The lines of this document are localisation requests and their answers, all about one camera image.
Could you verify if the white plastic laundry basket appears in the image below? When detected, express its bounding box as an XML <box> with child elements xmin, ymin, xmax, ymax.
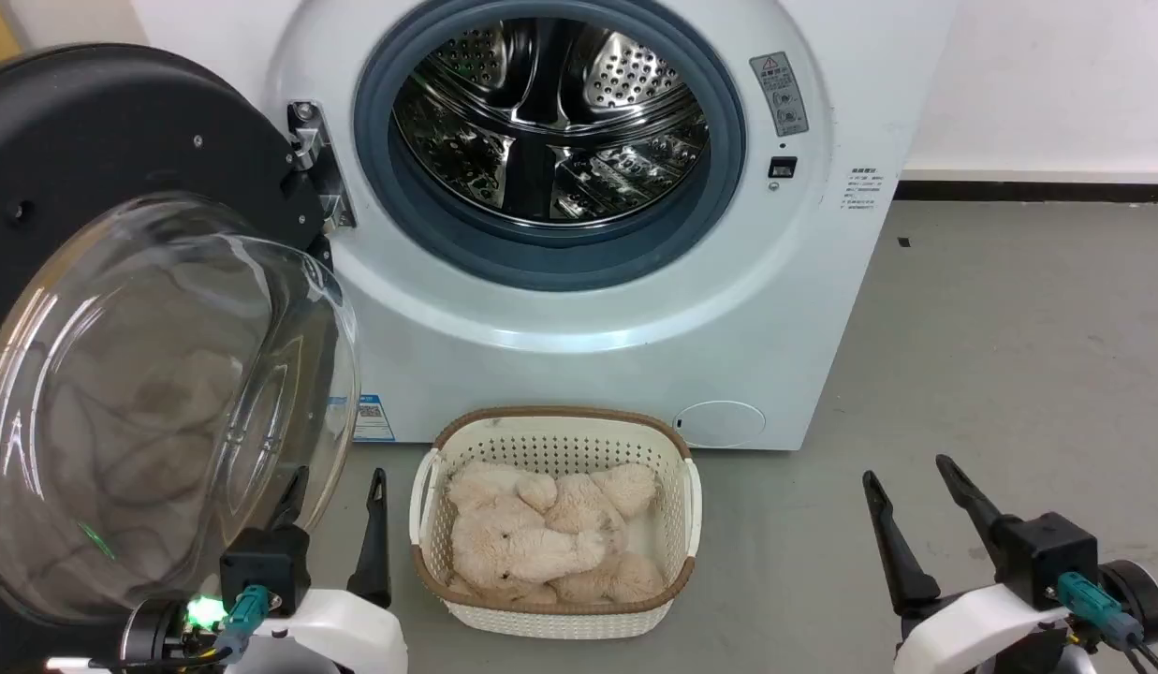
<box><xmin>408</xmin><ymin>405</ymin><xmax>703</xmax><ymax>641</ymax></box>

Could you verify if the black washer door glass bowl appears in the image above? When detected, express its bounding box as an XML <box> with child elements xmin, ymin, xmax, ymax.
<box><xmin>0</xmin><ymin>42</ymin><xmax>362</xmax><ymax>656</ymax></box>

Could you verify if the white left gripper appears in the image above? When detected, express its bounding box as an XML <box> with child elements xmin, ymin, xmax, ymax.
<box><xmin>232</xmin><ymin>465</ymin><xmax>409</xmax><ymax>674</ymax></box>

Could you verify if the round white filter cover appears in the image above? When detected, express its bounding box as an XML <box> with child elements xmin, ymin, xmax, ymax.
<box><xmin>674</xmin><ymin>401</ymin><xmax>767</xmax><ymax>448</ymax></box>

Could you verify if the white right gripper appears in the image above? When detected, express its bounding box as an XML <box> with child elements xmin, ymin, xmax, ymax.
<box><xmin>862</xmin><ymin>455</ymin><xmax>1072</xmax><ymax>674</ymax></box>

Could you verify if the teal plug right cable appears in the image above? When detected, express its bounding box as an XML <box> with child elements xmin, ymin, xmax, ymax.
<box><xmin>1056</xmin><ymin>573</ymin><xmax>1158</xmax><ymax>674</ymax></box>

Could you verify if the beige plush toy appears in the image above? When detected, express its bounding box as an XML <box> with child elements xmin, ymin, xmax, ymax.
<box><xmin>445</xmin><ymin>461</ymin><xmax>667</xmax><ymax>606</ymax></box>

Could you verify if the white front-load washing machine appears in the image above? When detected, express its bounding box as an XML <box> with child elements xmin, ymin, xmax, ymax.
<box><xmin>129</xmin><ymin>0</ymin><xmax>959</xmax><ymax>452</ymax></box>

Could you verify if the grey warning sticker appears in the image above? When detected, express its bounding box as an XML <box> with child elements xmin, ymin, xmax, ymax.
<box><xmin>749</xmin><ymin>51</ymin><xmax>811</xmax><ymax>139</ymax></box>

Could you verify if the blue white energy label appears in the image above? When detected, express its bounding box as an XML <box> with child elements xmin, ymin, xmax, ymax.
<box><xmin>328</xmin><ymin>393</ymin><xmax>396</xmax><ymax>444</ymax></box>

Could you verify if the metal door hinge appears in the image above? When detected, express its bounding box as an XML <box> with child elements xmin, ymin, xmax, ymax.
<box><xmin>286</xmin><ymin>100</ymin><xmax>358</xmax><ymax>235</ymax></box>

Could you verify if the stainless steel perforated drum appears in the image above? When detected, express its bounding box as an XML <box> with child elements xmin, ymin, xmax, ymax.
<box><xmin>391</xmin><ymin>17</ymin><xmax>711</xmax><ymax>227</ymax></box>

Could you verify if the small printed text label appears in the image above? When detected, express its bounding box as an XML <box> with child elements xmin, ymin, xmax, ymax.
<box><xmin>841</xmin><ymin>167</ymin><xmax>882</xmax><ymax>212</ymax></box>

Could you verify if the black baseboard strip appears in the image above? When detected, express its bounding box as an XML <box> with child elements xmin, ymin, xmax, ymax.
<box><xmin>894</xmin><ymin>180</ymin><xmax>1158</xmax><ymax>204</ymax></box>

